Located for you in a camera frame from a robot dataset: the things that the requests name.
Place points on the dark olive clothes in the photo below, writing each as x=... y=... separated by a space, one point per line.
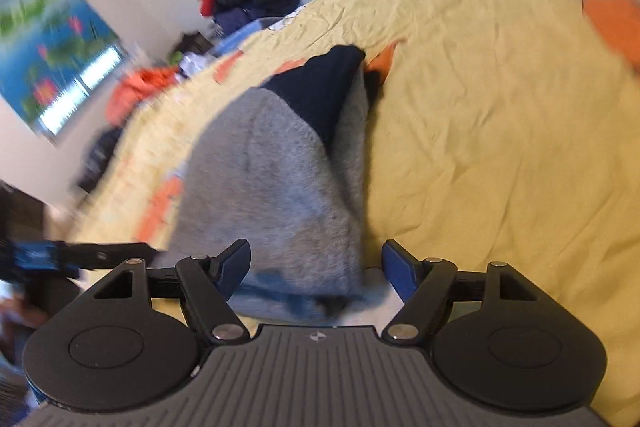
x=192 y=43

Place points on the orange garment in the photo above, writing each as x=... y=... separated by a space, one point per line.
x=140 y=92

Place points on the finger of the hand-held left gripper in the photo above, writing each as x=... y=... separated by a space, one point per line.
x=110 y=254

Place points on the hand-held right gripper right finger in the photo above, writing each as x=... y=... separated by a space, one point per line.
x=397 y=267

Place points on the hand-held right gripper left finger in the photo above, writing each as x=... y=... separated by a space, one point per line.
x=235 y=269

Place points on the navy garment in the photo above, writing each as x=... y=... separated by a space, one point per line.
x=240 y=19

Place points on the dark cloth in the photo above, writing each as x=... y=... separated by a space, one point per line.
x=100 y=157

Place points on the light blue cloth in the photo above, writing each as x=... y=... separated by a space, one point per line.
x=245 y=34

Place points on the yellow printed bedsheet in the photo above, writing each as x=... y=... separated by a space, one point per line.
x=475 y=132

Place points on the green box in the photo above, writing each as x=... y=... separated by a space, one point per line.
x=175 y=56

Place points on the navy and grey sweater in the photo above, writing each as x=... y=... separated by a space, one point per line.
x=280 y=167

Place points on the wall poster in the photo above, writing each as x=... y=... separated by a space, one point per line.
x=45 y=52

